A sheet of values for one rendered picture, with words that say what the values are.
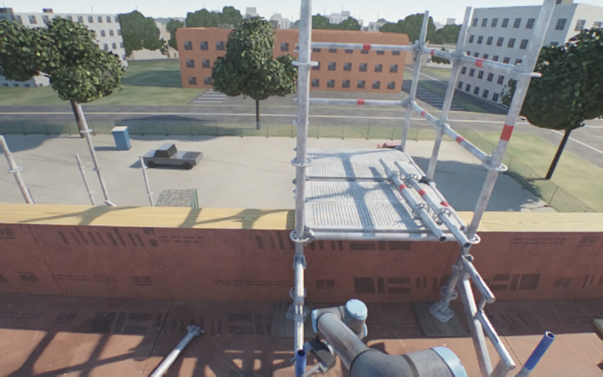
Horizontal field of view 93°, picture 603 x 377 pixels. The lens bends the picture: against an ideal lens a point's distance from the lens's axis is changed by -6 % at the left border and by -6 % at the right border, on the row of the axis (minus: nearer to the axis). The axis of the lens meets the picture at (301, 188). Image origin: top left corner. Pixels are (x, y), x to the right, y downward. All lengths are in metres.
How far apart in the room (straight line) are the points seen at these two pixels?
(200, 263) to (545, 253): 2.50
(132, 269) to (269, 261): 1.01
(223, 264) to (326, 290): 0.78
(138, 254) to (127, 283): 0.33
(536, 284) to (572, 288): 0.35
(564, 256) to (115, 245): 3.24
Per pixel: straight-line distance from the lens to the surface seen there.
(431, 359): 0.88
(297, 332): 1.81
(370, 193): 2.37
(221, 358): 2.26
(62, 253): 2.72
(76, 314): 2.87
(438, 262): 2.41
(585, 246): 2.99
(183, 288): 2.52
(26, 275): 3.09
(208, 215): 2.21
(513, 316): 2.93
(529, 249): 2.70
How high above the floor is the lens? 1.89
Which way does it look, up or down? 29 degrees down
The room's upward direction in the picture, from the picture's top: 2 degrees clockwise
